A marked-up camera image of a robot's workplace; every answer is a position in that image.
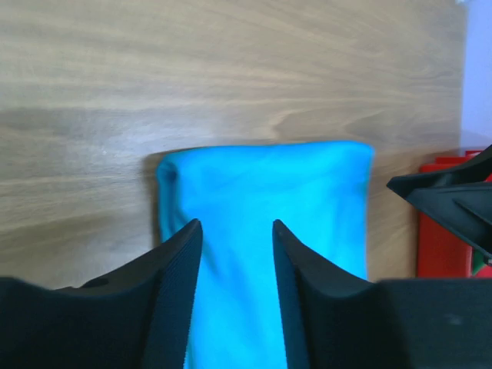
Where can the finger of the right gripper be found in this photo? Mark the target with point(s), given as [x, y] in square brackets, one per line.
[457, 198]

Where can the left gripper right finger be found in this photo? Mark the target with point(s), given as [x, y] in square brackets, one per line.
[333, 319]

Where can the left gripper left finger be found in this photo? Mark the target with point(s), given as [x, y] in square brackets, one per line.
[136, 316]

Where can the teal t shirt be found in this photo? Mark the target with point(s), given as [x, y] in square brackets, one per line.
[318, 189]

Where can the red plastic bin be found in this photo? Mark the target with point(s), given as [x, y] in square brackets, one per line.
[442, 254]

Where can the green t shirt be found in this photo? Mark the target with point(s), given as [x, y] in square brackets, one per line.
[477, 263]

